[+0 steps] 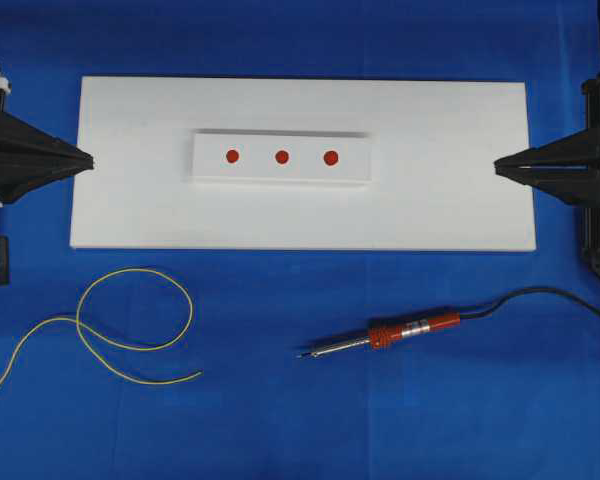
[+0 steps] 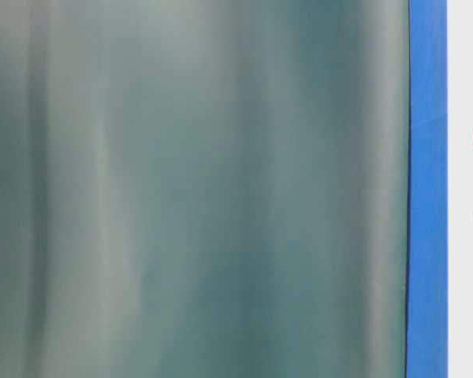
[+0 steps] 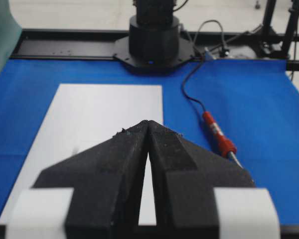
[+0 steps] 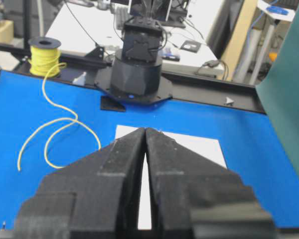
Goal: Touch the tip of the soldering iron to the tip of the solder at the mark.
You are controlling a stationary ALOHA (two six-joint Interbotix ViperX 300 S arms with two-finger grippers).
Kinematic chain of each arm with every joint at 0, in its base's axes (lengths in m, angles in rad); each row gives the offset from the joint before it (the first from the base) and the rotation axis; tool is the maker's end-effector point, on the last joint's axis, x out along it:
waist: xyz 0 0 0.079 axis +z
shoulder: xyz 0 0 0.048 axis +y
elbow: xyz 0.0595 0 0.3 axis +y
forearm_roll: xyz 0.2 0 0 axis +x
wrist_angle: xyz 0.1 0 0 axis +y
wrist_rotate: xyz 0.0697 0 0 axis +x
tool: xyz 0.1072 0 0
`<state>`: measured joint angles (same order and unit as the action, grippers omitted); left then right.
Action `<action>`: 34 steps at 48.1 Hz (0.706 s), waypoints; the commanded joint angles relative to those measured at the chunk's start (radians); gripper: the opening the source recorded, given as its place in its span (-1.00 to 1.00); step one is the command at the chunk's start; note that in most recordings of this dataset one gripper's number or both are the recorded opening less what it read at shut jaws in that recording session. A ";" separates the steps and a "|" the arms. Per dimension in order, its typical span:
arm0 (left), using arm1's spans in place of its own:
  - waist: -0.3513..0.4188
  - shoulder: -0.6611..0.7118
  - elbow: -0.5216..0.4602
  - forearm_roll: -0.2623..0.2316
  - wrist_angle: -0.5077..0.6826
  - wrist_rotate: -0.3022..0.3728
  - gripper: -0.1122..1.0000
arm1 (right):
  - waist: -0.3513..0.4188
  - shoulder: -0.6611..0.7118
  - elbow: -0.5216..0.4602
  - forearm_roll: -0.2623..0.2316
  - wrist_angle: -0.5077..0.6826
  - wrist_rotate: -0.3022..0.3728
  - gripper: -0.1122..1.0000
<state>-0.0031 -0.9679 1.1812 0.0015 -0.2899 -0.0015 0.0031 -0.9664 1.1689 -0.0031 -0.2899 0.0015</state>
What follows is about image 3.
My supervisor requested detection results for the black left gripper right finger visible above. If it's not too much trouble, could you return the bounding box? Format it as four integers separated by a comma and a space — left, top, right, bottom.
148, 119, 282, 239

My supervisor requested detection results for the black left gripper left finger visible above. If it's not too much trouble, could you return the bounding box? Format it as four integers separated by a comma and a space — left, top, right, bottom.
5, 119, 150, 239

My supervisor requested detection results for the red soldering iron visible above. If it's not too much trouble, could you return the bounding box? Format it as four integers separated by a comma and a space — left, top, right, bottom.
202, 112, 243, 168

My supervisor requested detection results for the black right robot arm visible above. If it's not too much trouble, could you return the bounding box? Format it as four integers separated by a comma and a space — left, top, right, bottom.
129, 0, 281, 239

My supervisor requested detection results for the white foam board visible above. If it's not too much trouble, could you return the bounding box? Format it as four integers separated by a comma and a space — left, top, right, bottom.
0, 84, 163, 225

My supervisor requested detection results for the blue table cloth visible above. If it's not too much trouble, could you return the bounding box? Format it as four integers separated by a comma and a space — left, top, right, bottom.
0, 60, 299, 225

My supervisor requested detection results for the green backdrop curtain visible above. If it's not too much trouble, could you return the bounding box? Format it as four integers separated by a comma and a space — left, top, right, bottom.
0, 0, 22, 72

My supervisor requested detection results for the black soldering iron cable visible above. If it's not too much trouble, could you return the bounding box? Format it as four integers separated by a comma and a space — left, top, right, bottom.
181, 20, 227, 113

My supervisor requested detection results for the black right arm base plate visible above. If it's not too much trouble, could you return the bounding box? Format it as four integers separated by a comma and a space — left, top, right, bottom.
113, 37, 195, 74

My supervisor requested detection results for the black metal frame stand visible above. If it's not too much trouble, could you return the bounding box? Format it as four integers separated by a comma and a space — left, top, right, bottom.
249, 0, 299, 72

